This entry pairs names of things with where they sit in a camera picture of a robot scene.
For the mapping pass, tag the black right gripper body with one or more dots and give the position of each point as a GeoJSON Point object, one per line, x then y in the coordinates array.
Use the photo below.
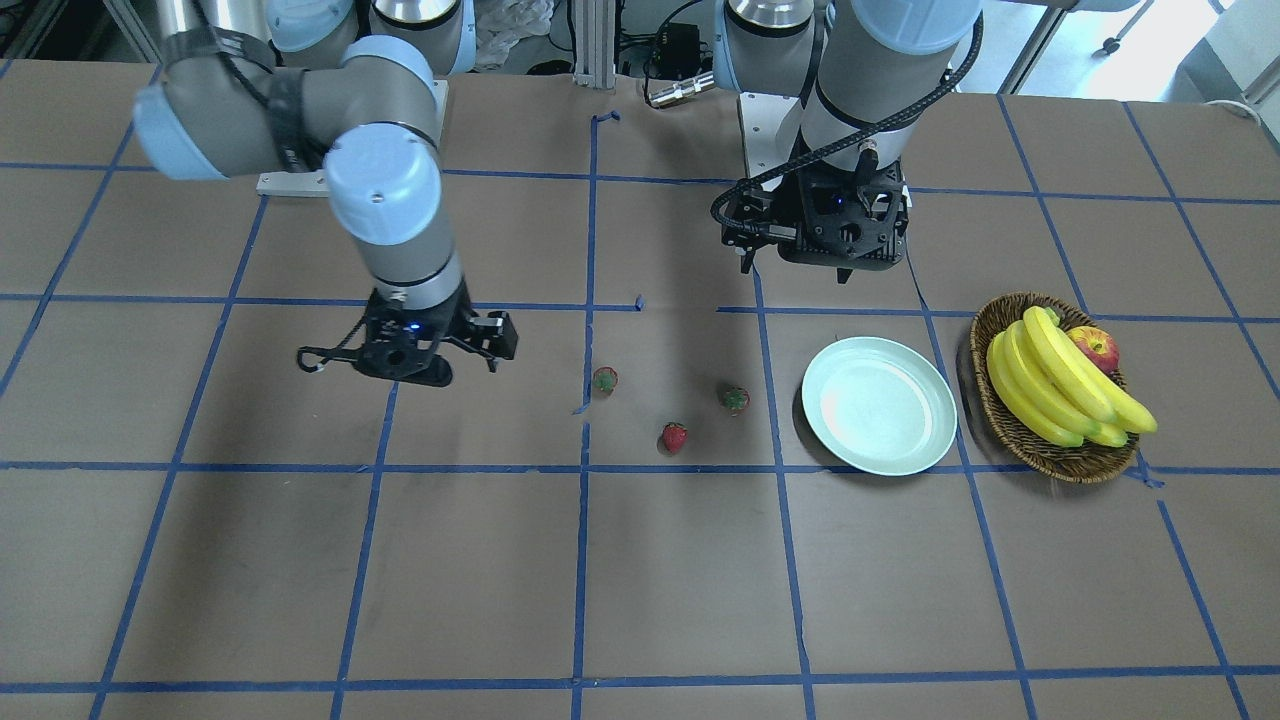
{"type": "Point", "coordinates": [451, 326]}

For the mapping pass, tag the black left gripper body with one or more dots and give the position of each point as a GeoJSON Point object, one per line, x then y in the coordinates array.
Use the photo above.
{"type": "Point", "coordinates": [741, 219]}

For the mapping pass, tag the red strawberry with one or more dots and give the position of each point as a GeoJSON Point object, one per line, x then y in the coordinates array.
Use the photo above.
{"type": "Point", "coordinates": [604, 380]}
{"type": "Point", "coordinates": [673, 438]}
{"type": "Point", "coordinates": [735, 400]}

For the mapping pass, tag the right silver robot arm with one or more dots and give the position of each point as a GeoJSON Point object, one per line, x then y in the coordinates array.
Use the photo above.
{"type": "Point", "coordinates": [347, 89]}

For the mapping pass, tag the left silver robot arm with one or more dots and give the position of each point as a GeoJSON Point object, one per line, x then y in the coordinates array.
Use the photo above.
{"type": "Point", "coordinates": [861, 74]}

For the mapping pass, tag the light green plate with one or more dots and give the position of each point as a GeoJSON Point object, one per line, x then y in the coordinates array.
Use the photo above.
{"type": "Point", "coordinates": [879, 406]}

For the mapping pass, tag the black power adapter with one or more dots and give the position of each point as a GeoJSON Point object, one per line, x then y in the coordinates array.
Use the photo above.
{"type": "Point", "coordinates": [677, 52]}

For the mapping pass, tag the yellow banana bunch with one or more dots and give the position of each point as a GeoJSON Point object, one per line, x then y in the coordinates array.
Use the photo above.
{"type": "Point", "coordinates": [1048, 385]}

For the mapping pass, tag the brown wicker basket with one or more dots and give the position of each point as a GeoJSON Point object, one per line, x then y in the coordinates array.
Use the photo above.
{"type": "Point", "coordinates": [1086, 465]}

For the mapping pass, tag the red yellow apple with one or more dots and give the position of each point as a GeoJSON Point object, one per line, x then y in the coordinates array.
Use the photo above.
{"type": "Point", "coordinates": [1098, 346]}

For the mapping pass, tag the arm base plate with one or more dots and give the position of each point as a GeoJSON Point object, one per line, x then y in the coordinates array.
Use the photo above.
{"type": "Point", "coordinates": [777, 130]}
{"type": "Point", "coordinates": [309, 185]}

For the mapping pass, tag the aluminium frame post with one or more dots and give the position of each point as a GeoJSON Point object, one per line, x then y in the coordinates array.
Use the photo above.
{"type": "Point", "coordinates": [594, 35]}

